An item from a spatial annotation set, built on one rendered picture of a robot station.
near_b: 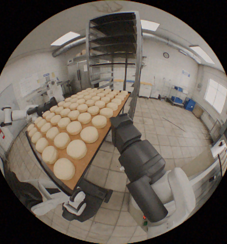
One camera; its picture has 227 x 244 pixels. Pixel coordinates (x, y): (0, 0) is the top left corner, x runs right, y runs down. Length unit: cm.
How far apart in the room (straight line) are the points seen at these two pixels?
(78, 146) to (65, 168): 6
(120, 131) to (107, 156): 111
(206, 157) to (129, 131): 94
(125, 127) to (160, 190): 15
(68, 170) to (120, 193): 105
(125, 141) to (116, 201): 109
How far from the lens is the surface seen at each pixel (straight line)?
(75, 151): 18
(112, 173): 118
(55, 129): 27
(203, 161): 103
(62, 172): 17
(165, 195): 16
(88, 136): 19
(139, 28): 72
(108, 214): 126
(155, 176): 15
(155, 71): 410
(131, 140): 16
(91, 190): 101
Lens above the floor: 116
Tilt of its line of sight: 41 degrees down
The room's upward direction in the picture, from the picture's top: straight up
